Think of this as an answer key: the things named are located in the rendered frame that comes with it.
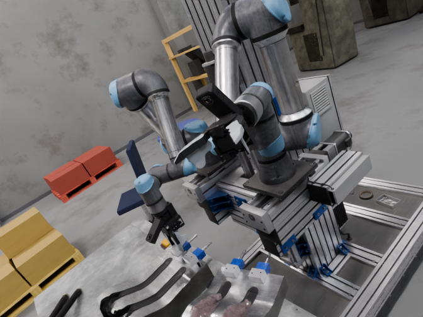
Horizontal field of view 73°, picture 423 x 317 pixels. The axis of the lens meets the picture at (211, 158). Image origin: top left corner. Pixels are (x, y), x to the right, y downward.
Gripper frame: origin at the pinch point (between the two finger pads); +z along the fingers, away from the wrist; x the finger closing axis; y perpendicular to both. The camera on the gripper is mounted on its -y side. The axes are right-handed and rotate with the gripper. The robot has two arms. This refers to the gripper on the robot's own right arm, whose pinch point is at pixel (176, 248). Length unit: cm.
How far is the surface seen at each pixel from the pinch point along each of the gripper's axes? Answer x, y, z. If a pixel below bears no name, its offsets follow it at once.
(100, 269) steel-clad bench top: 49, -27, 11
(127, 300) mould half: -5.7, -27.1, -1.4
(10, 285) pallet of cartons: 235, -97, 63
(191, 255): -11.7, 0.3, -0.7
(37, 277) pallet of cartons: 237, -77, 73
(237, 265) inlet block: -28.4, 8.3, 4.0
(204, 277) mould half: -17.7, -1.4, 6.6
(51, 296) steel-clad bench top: 59, -52, 11
